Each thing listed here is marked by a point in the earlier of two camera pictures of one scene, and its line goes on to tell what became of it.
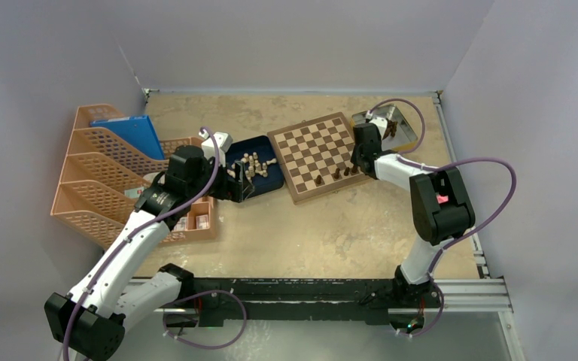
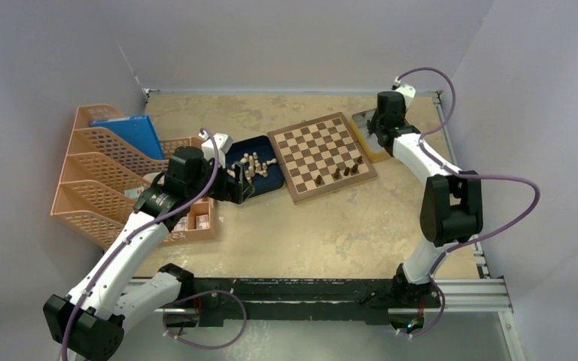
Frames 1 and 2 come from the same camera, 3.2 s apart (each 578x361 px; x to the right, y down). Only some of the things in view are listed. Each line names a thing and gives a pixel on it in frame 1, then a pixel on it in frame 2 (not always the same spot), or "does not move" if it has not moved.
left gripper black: [234, 190] does not move
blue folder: [138, 130] does not move
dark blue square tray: [257, 156] does not move
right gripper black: [354, 156] → [374, 123]
